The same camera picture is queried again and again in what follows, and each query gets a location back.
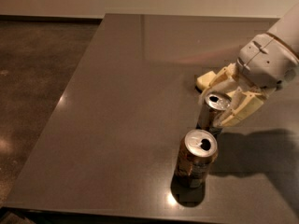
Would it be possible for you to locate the orange soda can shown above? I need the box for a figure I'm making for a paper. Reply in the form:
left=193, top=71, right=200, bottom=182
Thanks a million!
left=175, top=129, right=218, bottom=189

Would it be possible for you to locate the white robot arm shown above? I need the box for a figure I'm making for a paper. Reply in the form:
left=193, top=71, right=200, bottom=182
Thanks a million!
left=196, top=5, right=299, bottom=130

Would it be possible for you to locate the yellow sponge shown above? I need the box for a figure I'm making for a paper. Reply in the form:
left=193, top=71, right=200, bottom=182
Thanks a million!
left=196, top=71, right=216, bottom=91

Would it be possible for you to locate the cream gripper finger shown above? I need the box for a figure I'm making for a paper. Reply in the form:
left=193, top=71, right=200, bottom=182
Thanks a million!
left=218, top=86, right=268, bottom=128
left=198, top=63, right=242, bottom=105

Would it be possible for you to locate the silver redbull can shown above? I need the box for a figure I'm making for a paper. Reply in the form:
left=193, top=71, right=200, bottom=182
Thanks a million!
left=196, top=91, right=231, bottom=136

